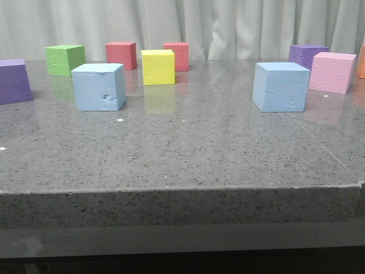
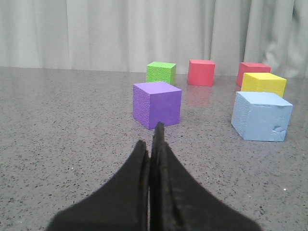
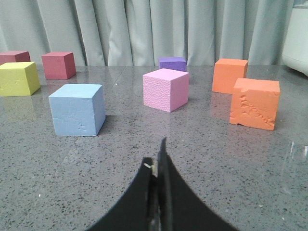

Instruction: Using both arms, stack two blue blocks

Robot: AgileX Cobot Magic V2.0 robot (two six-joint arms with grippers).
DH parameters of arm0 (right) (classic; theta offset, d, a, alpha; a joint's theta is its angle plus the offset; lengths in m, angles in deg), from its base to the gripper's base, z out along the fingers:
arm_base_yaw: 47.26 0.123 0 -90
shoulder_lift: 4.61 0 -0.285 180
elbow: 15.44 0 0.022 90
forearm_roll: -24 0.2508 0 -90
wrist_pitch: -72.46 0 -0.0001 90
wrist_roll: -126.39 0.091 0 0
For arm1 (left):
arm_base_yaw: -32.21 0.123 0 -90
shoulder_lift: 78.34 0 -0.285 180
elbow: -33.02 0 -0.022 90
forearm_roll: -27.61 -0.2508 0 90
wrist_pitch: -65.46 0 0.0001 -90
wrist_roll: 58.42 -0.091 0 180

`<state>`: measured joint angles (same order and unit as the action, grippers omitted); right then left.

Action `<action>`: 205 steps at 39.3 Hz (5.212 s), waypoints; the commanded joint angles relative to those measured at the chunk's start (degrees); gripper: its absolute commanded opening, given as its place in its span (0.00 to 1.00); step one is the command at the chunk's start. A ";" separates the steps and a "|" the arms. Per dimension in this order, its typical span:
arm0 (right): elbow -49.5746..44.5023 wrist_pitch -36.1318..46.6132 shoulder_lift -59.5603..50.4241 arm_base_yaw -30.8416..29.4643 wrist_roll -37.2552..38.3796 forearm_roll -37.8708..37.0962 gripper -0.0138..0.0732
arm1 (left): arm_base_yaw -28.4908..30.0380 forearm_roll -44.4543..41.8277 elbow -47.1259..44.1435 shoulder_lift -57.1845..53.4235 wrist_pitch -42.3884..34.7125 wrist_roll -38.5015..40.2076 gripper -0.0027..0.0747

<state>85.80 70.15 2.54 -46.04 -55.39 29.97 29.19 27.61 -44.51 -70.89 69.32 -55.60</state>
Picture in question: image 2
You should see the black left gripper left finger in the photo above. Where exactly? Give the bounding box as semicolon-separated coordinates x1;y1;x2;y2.
47;141;150;231

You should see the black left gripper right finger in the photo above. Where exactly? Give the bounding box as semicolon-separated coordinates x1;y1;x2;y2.
150;122;261;231

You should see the light blue foam cube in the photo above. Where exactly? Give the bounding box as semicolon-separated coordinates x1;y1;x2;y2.
231;91;293;141

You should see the purple foam cube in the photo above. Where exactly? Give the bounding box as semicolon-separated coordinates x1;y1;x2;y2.
133;81;182;129

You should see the green foam cube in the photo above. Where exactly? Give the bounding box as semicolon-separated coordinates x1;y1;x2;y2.
146;62;176;85

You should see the red foam cube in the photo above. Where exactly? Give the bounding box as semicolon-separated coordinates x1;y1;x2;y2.
236;62;271;87
187;59;216;86

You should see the yellow foam cube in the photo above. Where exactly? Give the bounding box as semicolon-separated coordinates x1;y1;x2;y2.
241;72;287;97

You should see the white curtain backdrop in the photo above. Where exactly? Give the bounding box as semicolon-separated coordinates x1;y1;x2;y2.
0;0;308;77

